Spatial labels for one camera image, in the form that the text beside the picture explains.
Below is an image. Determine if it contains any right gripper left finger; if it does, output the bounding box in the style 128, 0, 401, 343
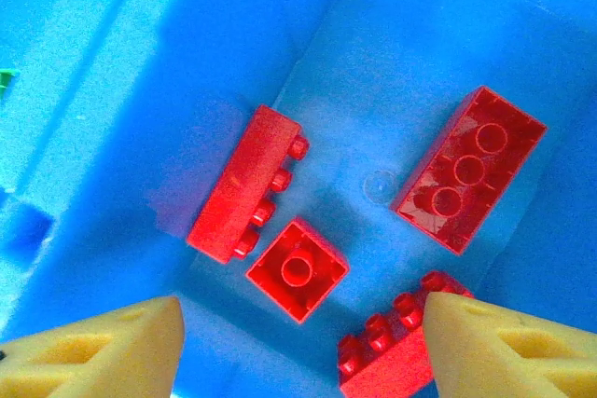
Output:
0, 295, 184, 398

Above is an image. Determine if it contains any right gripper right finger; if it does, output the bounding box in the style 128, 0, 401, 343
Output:
422, 290, 597, 398

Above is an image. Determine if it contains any small square red lego brick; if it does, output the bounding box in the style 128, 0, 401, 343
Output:
245, 216, 351, 324

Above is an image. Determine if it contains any green lego brick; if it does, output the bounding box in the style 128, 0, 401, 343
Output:
0, 68, 20, 101

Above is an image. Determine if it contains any blue three-compartment plastic bin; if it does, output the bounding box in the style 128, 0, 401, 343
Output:
0, 0, 597, 398

